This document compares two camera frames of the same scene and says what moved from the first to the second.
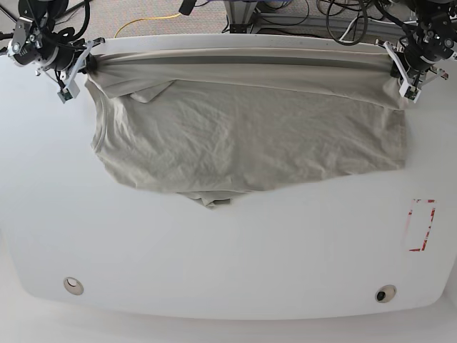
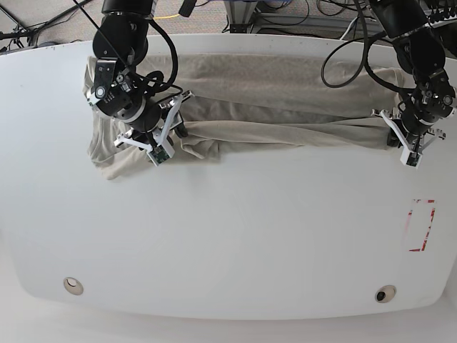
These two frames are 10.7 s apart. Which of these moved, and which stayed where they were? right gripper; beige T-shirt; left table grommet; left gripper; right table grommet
Moved: beige T-shirt; left gripper; right gripper
Stayed: right table grommet; left table grommet
